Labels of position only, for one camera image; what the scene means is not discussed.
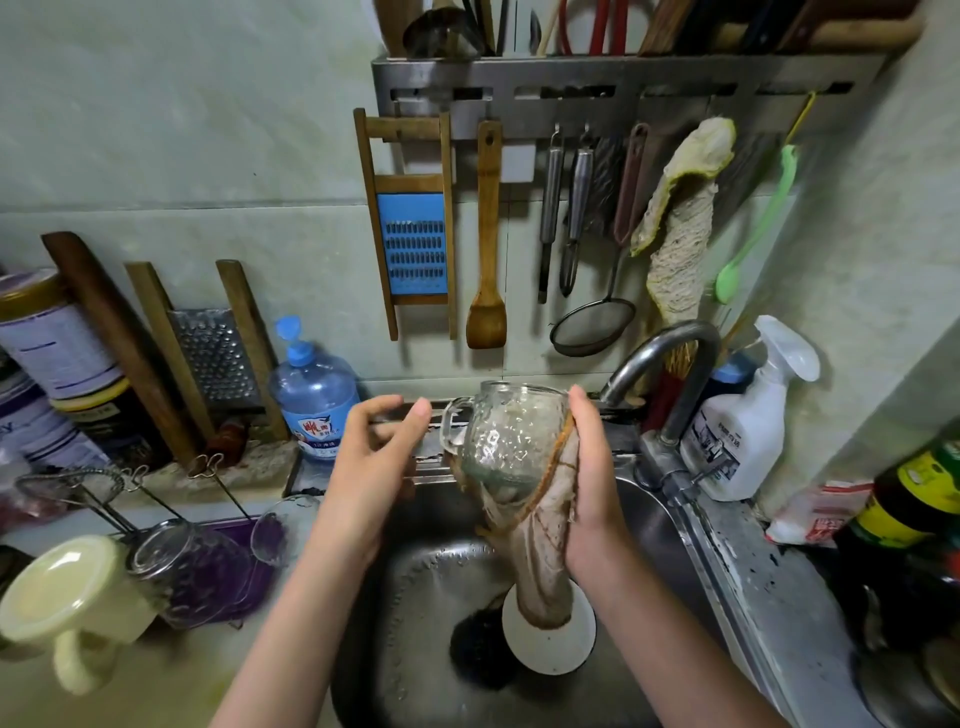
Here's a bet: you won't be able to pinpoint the person's right hand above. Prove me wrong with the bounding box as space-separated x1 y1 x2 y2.
562 384 639 587

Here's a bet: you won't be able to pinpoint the person's left hand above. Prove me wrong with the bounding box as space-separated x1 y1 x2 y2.
312 393 437 564

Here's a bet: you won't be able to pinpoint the beige dish cloth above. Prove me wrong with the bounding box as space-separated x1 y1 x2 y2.
457 412 587 632

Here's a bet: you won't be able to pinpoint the small clear glass cup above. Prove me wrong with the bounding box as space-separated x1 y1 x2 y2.
439 381 579 504

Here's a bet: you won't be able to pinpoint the yellow mug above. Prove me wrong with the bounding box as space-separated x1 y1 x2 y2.
0 535 159 696

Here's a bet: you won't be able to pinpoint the person's left forearm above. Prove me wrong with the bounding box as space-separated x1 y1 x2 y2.
210 532 384 728

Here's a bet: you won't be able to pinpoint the person's right forearm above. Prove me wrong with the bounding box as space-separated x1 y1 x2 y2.
577 540 789 728

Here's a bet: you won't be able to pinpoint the small blue water bottle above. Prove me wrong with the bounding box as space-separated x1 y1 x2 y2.
268 315 362 459

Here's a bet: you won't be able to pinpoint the red container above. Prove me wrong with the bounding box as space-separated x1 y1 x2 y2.
645 352 689 437

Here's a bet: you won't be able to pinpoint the white plate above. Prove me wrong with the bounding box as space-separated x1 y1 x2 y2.
499 577 599 677

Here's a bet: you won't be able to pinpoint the purple plastic tray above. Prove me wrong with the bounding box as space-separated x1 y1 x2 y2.
120 514 287 620

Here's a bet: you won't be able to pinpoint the metal faucet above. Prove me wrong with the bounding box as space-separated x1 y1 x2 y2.
597 321 725 489

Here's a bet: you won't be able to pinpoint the white spray bottle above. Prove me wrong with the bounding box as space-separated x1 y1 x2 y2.
679 313 822 503

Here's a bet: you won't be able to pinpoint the mesh strainer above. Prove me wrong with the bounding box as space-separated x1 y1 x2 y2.
549 123 651 359

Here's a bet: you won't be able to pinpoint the blue capped bottle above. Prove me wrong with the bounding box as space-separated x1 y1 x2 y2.
709 349 756 392

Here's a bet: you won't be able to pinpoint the wooden framed metal grater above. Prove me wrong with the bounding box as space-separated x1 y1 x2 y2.
123 259 291 444

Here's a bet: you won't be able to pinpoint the pink and white plastic bag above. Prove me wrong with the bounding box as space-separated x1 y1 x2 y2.
763 480 875 549

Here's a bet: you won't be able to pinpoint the wooden slicer with blue blade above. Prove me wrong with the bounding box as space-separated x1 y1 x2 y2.
354 108 462 344

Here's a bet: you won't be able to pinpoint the wooden spatula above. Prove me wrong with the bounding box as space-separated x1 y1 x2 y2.
465 120 510 351

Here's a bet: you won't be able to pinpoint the wooden rolling pin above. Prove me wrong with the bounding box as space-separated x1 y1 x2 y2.
40 231 207 467

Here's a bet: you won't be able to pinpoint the metal peeler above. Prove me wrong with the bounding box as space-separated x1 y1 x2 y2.
537 127 567 306
559 127 597 299

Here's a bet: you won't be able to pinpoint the hanging loofah sponge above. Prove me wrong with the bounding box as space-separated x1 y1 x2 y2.
630 117 738 332

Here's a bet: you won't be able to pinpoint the dark bottle with yellow label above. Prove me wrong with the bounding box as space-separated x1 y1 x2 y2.
850 435 960 552

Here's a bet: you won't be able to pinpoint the stack of labelled tin cans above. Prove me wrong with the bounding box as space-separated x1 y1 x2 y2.
0 267 159 474

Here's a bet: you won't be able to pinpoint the metal pot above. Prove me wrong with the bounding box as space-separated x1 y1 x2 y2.
855 577 960 728

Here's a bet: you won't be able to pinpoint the plastic bag with red contents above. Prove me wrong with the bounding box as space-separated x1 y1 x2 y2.
0 450 69 539

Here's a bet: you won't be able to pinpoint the dark metal ladle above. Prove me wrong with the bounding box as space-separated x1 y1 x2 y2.
402 7 485 62

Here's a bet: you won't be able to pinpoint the wooden scoop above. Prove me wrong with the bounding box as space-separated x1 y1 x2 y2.
373 0 426 59

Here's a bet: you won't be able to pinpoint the bundle of dark chopsticks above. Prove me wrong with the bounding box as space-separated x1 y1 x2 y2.
462 0 515 59

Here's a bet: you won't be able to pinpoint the bamboo skewer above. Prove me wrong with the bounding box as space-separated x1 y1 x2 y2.
535 0 566 59

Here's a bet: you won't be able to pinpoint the black wire scourer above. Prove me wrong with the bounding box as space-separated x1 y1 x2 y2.
447 600 519 692

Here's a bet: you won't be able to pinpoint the metal wire cup rack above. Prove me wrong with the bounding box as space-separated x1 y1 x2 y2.
12 454 294 629

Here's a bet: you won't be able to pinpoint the wall mounted metal utensil rack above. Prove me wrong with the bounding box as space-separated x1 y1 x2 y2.
370 52 890 144

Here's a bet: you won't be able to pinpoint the red handled scissors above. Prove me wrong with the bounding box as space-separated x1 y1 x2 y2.
555 0 632 59

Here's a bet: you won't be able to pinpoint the brown handled knife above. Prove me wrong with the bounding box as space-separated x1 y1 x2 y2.
637 0 699 57
777 0 842 51

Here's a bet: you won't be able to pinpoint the black handled knife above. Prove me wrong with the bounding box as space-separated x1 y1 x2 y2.
672 0 734 56
738 0 804 54

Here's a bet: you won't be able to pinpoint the light wooden handle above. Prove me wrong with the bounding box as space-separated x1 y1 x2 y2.
712 12 927 57

